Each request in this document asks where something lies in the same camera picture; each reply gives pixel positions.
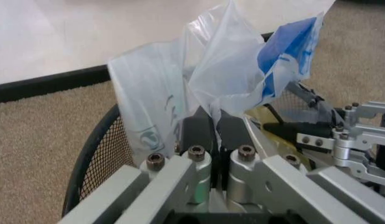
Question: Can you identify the translucent white blue-printed garbage bag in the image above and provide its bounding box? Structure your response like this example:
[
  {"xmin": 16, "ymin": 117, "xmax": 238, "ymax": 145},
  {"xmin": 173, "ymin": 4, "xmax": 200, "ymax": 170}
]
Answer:
[{"xmin": 106, "ymin": 0, "xmax": 337, "ymax": 157}]

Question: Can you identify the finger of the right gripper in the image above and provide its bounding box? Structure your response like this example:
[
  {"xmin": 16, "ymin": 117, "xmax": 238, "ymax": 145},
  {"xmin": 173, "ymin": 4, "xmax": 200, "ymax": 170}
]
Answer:
[
  {"xmin": 286, "ymin": 80, "xmax": 385, "ymax": 126},
  {"xmin": 262, "ymin": 121, "xmax": 385, "ymax": 187}
]

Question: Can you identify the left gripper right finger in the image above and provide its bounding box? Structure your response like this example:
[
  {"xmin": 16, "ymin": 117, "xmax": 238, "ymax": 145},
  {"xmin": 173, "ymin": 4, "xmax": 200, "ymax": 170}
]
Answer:
[{"xmin": 214, "ymin": 109, "xmax": 385, "ymax": 224}]

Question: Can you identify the black wire mesh trash bin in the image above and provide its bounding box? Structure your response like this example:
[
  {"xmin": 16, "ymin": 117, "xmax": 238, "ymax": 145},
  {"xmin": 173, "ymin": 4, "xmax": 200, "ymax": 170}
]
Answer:
[{"xmin": 61, "ymin": 32, "xmax": 348, "ymax": 224}]

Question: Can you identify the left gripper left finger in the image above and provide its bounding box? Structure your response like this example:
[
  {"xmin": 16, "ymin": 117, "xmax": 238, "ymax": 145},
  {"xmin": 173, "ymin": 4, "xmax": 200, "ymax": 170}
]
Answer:
[{"xmin": 57, "ymin": 106, "xmax": 214, "ymax": 224}]

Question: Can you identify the black wall baseboard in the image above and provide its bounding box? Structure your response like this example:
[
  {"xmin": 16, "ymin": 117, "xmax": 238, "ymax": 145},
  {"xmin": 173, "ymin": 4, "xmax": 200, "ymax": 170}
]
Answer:
[{"xmin": 0, "ymin": 64, "xmax": 111, "ymax": 105}]

